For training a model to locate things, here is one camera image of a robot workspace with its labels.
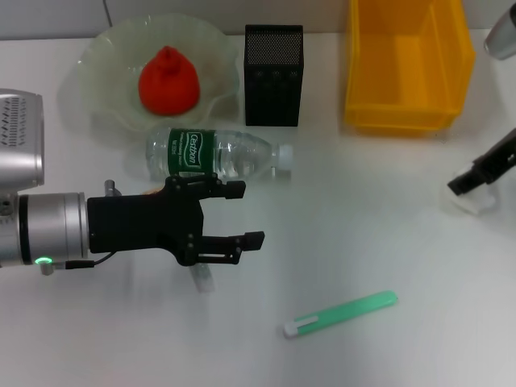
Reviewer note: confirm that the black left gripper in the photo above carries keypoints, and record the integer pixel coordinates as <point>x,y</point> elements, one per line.
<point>137,221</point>

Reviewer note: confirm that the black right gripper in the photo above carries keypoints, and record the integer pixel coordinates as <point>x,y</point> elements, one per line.
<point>502,155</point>

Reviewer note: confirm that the white paper ball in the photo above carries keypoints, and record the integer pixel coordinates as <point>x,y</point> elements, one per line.
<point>475,203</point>

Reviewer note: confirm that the clear bottle with green label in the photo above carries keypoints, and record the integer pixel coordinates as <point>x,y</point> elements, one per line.
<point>189,149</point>

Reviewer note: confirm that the beige eraser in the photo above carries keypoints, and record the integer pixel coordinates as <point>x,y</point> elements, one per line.
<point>153,192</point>

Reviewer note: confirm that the green pen with white cap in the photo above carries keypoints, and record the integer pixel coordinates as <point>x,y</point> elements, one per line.
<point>342,312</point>

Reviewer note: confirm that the red-orange knitted toy orange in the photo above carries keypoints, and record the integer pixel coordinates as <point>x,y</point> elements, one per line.
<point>169,86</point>

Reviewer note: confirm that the grey marker pen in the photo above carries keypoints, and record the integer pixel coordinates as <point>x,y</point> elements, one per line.
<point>205,282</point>

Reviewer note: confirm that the black mesh pen holder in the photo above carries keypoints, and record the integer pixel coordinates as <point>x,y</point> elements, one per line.
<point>274,96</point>

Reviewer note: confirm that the green glass fruit plate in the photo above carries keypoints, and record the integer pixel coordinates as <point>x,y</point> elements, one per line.
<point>105,60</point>

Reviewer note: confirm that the yellow plastic bin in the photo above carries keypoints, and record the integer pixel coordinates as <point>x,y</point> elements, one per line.
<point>407,101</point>

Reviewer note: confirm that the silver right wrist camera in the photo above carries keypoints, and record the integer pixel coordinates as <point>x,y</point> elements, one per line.
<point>504,38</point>

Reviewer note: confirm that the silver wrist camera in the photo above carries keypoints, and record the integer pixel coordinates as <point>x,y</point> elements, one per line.
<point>20,141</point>
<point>504,38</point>

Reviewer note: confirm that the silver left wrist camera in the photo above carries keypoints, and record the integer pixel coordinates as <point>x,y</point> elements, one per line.
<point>20,141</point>

